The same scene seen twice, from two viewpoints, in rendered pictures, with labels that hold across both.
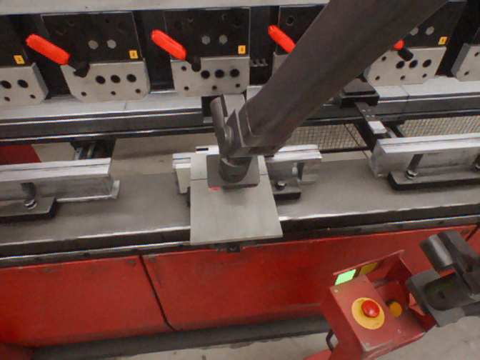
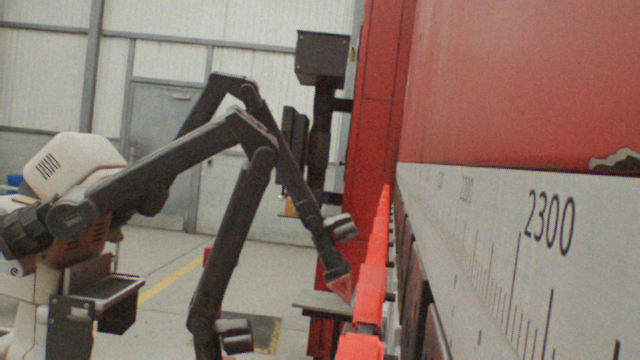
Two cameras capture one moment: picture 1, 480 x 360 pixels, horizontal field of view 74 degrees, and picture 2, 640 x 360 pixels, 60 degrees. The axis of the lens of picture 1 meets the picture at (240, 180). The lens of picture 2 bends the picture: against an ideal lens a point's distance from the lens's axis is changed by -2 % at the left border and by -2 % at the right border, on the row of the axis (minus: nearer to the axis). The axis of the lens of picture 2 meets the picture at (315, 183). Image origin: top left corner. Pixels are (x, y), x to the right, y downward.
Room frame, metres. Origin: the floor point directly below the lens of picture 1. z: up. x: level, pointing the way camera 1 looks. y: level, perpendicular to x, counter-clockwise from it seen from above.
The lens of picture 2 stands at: (0.74, -1.52, 1.40)
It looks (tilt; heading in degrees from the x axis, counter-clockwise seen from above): 3 degrees down; 103
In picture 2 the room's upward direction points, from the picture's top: 6 degrees clockwise
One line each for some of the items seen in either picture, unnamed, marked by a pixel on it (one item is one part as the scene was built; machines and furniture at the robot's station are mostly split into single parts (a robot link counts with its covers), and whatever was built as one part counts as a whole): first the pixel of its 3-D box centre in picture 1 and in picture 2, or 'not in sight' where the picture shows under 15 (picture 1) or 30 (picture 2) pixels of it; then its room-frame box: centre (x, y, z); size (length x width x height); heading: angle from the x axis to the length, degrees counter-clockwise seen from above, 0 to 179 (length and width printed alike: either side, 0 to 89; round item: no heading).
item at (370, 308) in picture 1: (369, 311); not in sight; (0.31, -0.29, 0.79); 0.04 x 0.04 x 0.04
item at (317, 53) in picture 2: not in sight; (315, 127); (0.05, 1.23, 1.53); 0.51 x 0.25 x 0.85; 102
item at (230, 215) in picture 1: (231, 191); (343, 303); (0.49, 0.02, 1.00); 0.26 x 0.18 x 0.01; 6
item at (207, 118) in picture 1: (223, 103); not in sight; (0.64, 0.04, 1.13); 0.10 x 0.02 x 0.10; 96
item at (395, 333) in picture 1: (378, 308); not in sight; (0.33, -0.34, 0.75); 0.20 x 0.16 x 0.18; 109
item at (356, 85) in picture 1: (362, 103); not in sight; (0.83, -0.37, 1.01); 0.26 x 0.12 x 0.05; 6
